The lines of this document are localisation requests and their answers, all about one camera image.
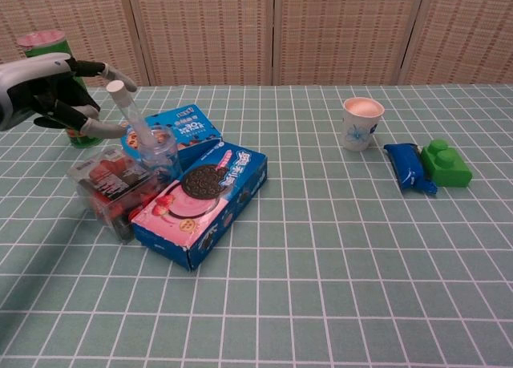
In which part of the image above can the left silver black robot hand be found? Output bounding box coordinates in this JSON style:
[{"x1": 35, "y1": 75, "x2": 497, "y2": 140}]
[{"x1": 0, "y1": 53, "x2": 138, "y2": 139}]

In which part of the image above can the clear test tube white cap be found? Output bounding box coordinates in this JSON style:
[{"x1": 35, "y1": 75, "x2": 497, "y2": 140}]
[{"x1": 107, "y1": 79, "x2": 164, "y2": 160}]

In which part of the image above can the green Pringles can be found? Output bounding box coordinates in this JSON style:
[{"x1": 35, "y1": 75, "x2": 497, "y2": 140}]
[{"x1": 16, "y1": 29, "x2": 107, "y2": 148}]

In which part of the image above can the clear box with red contents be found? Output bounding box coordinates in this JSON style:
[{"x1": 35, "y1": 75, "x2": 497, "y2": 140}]
[{"x1": 67, "y1": 145, "x2": 169, "y2": 244}]

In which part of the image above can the clear plastic cup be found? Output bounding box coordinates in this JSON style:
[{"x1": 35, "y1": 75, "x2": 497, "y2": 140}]
[{"x1": 135, "y1": 126, "x2": 184, "y2": 180}]

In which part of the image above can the small blue cookie box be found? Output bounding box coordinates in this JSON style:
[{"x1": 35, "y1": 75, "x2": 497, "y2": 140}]
[{"x1": 119, "y1": 103, "x2": 224, "y2": 164}]

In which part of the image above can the pink and blue Oreo box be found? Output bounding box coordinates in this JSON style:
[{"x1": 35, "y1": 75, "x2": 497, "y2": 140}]
[{"x1": 130, "y1": 140, "x2": 269, "y2": 271}]

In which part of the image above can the woven folding screen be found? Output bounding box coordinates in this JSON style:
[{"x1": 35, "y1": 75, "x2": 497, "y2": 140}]
[{"x1": 0, "y1": 0, "x2": 513, "y2": 88}]

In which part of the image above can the white paper cup blue flower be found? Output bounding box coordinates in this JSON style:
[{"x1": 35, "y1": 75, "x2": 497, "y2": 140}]
[{"x1": 342, "y1": 96, "x2": 386, "y2": 152}]

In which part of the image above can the green grid tablecloth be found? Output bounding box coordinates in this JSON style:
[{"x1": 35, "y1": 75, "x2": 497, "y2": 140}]
[{"x1": 0, "y1": 83, "x2": 513, "y2": 368}]

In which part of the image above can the blue snack packet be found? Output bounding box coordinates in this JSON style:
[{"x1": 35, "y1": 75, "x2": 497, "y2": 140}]
[{"x1": 383, "y1": 142, "x2": 438, "y2": 196}]

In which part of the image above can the green building block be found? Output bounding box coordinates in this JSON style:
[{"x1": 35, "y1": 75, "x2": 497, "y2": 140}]
[{"x1": 419, "y1": 138, "x2": 474, "y2": 189}]

